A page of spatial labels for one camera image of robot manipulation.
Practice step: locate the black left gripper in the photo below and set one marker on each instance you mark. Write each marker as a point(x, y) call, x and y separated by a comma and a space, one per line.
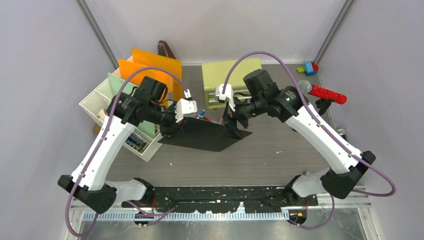
point(173, 128)

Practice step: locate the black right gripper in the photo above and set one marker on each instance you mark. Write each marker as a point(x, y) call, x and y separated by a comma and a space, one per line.
point(229, 124)

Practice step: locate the black clipboard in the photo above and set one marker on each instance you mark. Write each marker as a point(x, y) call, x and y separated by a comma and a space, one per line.
point(202, 135)

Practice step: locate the white plastic file rack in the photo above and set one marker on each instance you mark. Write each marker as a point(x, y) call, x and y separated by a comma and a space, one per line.
point(101, 97)

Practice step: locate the Nineteen Eighty-Four dark book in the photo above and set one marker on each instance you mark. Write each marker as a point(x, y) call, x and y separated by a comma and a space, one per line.
point(136, 143)

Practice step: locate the thick orange binder folder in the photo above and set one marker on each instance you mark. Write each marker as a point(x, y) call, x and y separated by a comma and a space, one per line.
point(127, 68)

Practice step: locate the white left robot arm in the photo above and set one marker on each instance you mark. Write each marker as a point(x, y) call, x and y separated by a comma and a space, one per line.
point(88, 182)

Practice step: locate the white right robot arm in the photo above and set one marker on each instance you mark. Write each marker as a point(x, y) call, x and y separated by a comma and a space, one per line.
point(344, 171)

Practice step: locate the pink highlighter pen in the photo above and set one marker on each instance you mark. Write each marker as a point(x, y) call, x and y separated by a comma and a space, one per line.
point(221, 119)

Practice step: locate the orange red marker pen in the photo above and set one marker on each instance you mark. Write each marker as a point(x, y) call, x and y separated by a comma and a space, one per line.
point(207, 119)

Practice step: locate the blue cap white marker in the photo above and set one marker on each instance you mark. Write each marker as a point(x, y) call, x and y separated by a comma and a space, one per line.
point(201, 114)

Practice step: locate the brown wooden object behind rack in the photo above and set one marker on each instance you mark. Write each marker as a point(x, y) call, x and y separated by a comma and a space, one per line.
point(164, 50)

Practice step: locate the red glitter microphone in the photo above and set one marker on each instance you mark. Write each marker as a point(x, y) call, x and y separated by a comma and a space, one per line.
point(308, 88)

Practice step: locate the colourful toy blocks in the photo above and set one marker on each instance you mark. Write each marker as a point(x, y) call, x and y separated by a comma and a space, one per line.
point(309, 68)

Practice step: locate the black handheld microphone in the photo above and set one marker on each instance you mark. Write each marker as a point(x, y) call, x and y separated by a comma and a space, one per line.
point(341, 132)

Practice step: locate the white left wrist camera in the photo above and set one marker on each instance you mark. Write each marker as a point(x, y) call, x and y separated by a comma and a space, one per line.
point(185, 106)

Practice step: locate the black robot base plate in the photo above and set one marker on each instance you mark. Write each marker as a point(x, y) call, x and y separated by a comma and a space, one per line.
point(221, 199)

